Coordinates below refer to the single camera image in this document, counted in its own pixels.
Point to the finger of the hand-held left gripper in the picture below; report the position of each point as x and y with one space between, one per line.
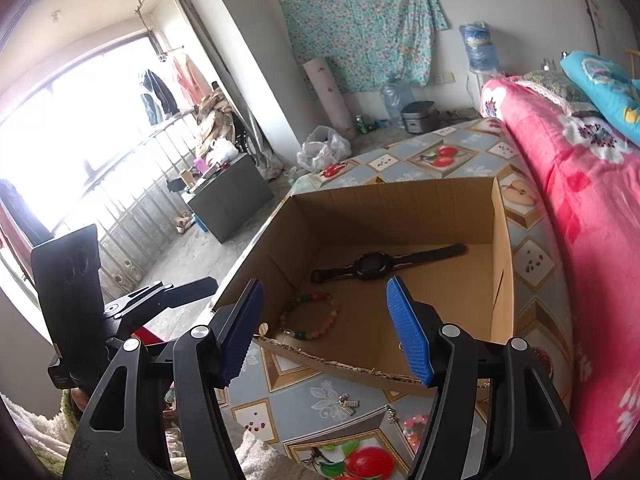
185 290

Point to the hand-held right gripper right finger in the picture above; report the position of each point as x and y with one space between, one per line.
410 335

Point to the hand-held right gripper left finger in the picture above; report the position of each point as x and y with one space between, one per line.
240 340

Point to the brown cardboard box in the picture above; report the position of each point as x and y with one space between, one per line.
360 325

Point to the gold earring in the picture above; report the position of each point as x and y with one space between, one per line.
390 415

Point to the red paper bag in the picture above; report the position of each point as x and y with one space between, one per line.
147 336

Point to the pair of beige shoes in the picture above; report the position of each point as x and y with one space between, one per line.
184 224

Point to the black wrist watch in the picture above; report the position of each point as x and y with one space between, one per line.
372 265

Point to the metal balcony railing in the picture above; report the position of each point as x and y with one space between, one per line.
135 210

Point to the grey cabinet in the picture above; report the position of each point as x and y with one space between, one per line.
230 205

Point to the white fluffy garment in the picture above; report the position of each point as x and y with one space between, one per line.
260 460

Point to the small pink box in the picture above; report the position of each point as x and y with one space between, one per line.
202 165

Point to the small white bag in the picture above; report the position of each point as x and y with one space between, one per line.
224 152

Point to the pile of clothes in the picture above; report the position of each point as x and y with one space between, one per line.
215 120

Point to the white plastic bag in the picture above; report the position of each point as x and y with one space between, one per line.
320 152

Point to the dark hanging jacket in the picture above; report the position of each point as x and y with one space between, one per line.
157 97

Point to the pink hanging garment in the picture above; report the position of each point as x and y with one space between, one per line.
187 80

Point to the pink floral quilt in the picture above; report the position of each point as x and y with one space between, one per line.
590 220

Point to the green drink can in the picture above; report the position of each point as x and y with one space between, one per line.
359 124

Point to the grey rice cooker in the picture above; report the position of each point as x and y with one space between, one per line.
420 117

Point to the clear water jug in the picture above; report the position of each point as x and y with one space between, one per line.
397 102

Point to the pink rolled mat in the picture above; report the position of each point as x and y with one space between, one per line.
330 100

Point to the grey lace pillow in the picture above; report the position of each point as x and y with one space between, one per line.
555 92

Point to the blue water dispenser bottle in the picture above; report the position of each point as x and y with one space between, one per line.
480 47

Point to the blue floral pillow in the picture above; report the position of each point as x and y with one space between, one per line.
610 90

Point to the white wall socket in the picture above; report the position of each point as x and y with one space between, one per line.
444 79

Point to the teal floral wall cloth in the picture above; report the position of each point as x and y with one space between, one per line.
365 25

